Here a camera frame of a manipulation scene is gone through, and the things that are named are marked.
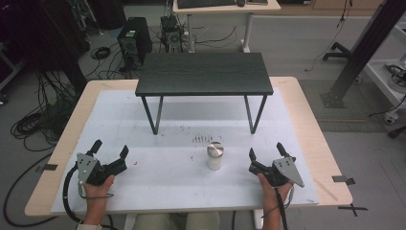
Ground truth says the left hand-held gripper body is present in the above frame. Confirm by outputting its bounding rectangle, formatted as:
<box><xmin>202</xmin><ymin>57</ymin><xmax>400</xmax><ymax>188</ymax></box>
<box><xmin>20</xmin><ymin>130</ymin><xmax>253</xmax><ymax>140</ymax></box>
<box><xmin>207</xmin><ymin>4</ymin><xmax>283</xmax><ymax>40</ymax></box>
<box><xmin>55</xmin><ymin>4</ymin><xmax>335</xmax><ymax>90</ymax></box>
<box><xmin>76</xmin><ymin>152</ymin><xmax>128</xmax><ymax>187</ymax></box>

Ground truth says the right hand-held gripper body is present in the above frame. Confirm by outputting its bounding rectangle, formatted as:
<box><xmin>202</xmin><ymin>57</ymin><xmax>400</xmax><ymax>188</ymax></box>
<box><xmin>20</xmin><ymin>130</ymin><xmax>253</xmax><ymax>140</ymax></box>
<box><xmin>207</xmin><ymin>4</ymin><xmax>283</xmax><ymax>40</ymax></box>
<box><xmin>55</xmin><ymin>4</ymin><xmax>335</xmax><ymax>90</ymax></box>
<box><xmin>248</xmin><ymin>156</ymin><xmax>305</xmax><ymax>189</ymax></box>

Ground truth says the glass jar with metal lid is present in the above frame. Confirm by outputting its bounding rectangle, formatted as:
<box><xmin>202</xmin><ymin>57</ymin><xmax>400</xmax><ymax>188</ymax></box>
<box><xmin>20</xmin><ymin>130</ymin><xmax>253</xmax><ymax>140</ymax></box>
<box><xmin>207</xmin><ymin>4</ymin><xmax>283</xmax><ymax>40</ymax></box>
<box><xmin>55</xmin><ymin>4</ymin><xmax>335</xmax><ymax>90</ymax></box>
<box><xmin>206</xmin><ymin>141</ymin><xmax>225</xmax><ymax>172</ymax></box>

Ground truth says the black shelf with metal legs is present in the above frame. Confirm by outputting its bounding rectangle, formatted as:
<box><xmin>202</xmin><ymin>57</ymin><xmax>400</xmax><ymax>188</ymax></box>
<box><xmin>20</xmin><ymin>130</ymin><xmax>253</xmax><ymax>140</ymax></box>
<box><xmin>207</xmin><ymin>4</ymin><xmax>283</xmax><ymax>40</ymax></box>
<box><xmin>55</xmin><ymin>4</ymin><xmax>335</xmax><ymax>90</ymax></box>
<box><xmin>134</xmin><ymin>52</ymin><xmax>275</xmax><ymax>136</ymax></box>

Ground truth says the person's left hand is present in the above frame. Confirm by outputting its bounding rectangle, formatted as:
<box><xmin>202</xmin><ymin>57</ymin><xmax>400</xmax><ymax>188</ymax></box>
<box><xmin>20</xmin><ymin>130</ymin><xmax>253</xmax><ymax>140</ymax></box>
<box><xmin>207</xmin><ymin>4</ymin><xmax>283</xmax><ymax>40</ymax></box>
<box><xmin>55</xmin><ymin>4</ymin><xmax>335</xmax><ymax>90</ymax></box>
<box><xmin>83</xmin><ymin>173</ymin><xmax>116</xmax><ymax>209</ymax></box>

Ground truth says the person's right hand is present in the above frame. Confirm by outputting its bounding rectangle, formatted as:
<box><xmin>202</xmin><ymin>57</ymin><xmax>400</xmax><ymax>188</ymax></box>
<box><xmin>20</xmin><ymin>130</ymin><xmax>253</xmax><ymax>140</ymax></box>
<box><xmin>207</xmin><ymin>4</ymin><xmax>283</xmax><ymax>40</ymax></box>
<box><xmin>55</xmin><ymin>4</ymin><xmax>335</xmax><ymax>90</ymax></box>
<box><xmin>257</xmin><ymin>172</ymin><xmax>295</xmax><ymax>209</ymax></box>

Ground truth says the white board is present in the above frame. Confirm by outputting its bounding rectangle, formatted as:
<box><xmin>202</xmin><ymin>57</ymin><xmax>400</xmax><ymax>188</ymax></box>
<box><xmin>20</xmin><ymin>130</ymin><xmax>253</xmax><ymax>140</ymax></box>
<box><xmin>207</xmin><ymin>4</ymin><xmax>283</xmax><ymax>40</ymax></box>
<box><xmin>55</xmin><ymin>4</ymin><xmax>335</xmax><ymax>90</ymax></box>
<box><xmin>51</xmin><ymin>89</ymin><xmax>320</xmax><ymax>215</ymax></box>

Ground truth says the person's left leg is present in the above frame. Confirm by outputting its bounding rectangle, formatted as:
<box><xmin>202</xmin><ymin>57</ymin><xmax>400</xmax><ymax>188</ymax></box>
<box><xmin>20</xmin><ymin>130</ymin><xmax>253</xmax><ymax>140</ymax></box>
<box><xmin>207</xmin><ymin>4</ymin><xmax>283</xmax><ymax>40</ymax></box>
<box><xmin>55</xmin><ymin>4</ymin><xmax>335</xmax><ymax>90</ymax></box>
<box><xmin>132</xmin><ymin>213</ymin><xmax>171</xmax><ymax>230</ymax></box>

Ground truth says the person's leg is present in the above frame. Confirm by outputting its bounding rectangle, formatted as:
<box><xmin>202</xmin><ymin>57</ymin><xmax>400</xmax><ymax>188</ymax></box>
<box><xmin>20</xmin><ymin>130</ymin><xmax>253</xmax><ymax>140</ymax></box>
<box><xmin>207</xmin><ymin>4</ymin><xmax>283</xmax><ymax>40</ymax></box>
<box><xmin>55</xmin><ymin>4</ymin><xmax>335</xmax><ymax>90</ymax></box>
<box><xmin>185</xmin><ymin>212</ymin><xmax>221</xmax><ymax>230</ymax></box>
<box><xmin>132</xmin><ymin>213</ymin><xmax>171</xmax><ymax>230</ymax></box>

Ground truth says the black tape cross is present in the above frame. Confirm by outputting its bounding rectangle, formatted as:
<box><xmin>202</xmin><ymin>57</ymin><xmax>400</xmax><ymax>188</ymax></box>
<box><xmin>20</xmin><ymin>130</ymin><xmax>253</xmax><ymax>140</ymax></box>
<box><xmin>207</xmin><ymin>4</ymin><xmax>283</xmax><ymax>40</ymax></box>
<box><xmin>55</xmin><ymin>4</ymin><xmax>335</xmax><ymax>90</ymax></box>
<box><xmin>337</xmin><ymin>203</ymin><xmax>369</xmax><ymax>218</ymax></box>

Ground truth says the person's right leg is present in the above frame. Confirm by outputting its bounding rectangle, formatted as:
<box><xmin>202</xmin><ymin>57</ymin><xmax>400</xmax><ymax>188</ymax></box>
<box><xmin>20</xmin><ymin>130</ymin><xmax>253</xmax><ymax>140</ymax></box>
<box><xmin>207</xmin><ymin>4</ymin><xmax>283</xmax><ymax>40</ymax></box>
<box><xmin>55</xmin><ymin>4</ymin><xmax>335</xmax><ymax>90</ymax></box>
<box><xmin>185</xmin><ymin>212</ymin><xmax>221</xmax><ymax>230</ymax></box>

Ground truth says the black computer tower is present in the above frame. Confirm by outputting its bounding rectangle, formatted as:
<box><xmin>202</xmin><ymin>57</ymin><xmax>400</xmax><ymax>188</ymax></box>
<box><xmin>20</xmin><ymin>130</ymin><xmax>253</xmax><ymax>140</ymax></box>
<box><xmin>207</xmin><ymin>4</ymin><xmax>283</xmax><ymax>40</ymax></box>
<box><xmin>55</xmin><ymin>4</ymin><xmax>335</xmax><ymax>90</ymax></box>
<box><xmin>117</xmin><ymin>16</ymin><xmax>153</xmax><ymax>67</ymax></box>

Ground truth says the black stand foot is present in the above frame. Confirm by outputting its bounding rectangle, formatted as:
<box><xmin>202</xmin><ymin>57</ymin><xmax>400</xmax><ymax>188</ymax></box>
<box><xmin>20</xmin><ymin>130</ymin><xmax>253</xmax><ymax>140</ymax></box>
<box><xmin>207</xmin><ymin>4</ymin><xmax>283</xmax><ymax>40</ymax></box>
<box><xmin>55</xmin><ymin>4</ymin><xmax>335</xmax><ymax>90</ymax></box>
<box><xmin>322</xmin><ymin>41</ymin><xmax>352</xmax><ymax>62</ymax></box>

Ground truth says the white cart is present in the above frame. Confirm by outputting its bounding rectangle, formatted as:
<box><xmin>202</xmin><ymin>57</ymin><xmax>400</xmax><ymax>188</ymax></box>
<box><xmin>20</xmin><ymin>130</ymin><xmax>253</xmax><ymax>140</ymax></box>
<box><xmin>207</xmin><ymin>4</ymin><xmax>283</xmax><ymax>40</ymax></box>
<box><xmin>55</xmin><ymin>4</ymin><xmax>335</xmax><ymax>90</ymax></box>
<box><xmin>363</xmin><ymin>22</ymin><xmax>406</xmax><ymax>126</ymax></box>

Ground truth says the dark curtain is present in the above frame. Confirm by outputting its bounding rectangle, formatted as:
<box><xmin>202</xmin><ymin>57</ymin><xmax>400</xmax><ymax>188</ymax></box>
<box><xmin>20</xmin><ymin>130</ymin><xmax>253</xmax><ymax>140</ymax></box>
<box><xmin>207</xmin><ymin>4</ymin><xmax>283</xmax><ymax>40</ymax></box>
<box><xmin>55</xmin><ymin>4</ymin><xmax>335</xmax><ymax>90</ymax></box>
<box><xmin>0</xmin><ymin>0</ymin><xmax>91</xmax><ymax>94</ymax></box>

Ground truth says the open computer case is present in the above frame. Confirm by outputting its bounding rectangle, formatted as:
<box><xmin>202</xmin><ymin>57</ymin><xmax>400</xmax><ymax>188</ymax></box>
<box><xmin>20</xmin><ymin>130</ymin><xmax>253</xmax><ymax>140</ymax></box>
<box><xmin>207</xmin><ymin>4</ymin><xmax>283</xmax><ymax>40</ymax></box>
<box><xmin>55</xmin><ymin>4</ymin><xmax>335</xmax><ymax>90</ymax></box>
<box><xmin>160</xmin><ymin>14</ymin><xmax>186</xmax><ymax>54</ymax></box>

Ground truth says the light wooden desk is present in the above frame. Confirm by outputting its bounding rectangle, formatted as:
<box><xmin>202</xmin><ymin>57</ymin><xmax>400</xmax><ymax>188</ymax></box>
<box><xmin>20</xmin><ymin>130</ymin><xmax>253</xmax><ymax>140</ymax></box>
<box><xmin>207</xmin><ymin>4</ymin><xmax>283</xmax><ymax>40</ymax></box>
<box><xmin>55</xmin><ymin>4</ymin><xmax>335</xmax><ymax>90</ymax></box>
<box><xmin>171</xmin><ymin>0</ymin><xmax>282</xmax><ymax>54</ymax></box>

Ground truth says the black keyboard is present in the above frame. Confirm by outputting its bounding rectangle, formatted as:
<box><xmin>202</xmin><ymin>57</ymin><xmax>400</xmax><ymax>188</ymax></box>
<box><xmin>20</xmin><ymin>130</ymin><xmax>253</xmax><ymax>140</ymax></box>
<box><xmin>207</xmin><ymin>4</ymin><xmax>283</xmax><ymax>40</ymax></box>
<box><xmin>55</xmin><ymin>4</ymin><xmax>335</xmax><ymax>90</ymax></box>
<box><xmin>176</xmin><ymin>0</ymin><xmax>237</xmax><ymax>10</ymax></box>

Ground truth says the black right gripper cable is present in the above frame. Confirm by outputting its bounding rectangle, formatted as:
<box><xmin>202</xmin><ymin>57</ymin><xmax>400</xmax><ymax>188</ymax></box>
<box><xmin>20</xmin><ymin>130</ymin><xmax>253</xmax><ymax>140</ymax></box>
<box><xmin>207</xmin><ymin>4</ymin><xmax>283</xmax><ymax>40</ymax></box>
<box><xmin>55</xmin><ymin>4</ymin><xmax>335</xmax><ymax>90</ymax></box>
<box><xmin>260</xmin><ymin>186</ymin><xmax>295</xmax><ymax>230</ymax></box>

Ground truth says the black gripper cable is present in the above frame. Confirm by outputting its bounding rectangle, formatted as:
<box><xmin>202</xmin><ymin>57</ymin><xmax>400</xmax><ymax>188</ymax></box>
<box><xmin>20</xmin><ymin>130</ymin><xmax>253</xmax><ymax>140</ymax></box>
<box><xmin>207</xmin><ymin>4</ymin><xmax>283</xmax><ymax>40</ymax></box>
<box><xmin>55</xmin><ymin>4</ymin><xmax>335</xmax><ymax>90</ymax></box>
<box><xmin>260</xmin><ymin>186</ymin><xmax>295</xmax><ymax>230</ymax></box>
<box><xmin>61</xmin><ymin>162</ymin><xmax>121</xmax><ymax>230</ymax></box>

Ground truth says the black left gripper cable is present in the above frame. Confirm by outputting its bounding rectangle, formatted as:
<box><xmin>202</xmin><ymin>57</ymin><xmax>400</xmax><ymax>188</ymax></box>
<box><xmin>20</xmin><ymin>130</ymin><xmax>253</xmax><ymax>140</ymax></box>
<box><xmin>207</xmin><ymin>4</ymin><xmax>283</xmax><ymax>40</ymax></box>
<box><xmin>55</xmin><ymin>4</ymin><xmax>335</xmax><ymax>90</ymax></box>
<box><xmin>61</xmin><ymin>162</ymin><xmax>121</xmax><ymax>230</ymax></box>

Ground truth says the bundle of black floor cables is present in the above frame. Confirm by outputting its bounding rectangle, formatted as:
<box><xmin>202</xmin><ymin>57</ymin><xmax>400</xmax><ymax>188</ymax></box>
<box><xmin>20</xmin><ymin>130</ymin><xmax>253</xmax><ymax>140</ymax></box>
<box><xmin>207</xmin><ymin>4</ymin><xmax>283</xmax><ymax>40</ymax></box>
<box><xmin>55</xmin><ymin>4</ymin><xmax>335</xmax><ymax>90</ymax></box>
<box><xmin>9</xmin><ymin>70</ymin><xmax>82</xmax><ymax>152</ymax></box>

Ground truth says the thick black floor cable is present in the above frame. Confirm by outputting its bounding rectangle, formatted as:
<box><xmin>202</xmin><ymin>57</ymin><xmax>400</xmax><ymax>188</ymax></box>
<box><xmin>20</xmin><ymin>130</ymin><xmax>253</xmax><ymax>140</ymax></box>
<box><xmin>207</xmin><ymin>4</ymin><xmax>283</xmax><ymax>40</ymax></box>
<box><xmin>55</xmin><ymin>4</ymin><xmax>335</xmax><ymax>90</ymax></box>
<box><xmin>2</xmin><ymin>152</ymin><xmax>58</xmax><ymax>228</ymax></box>

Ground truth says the coiled black cable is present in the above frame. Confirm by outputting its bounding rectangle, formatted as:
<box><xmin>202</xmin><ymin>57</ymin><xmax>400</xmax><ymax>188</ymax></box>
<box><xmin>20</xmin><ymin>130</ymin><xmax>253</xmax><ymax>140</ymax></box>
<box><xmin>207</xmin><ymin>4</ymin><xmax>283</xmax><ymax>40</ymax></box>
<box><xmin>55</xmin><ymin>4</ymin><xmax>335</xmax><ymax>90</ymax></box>
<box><xmin>90</xmin><ymin>46</ymin><xmax>111</xmax><ymax>60</ymax></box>

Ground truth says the black metal post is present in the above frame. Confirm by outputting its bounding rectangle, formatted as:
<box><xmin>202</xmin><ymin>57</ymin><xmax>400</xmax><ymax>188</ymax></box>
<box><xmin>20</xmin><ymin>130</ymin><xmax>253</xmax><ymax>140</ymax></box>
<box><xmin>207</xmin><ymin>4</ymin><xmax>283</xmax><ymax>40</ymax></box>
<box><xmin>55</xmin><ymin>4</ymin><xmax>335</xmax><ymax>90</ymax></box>
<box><xmin>320</xmin><ymin>0</ymin><xmax>406</xmax><ymax>109</ymax></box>

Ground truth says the thin hanging black cable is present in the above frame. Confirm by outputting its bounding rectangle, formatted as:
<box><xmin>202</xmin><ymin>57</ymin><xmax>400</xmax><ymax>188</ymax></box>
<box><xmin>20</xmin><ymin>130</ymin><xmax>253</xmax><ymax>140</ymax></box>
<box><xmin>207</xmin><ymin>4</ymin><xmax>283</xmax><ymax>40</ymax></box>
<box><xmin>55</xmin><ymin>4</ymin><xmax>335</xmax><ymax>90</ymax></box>
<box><xmin>304</xmin><ymin>0</ymin><xmax>353</xmax><ymax>73</ymax></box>

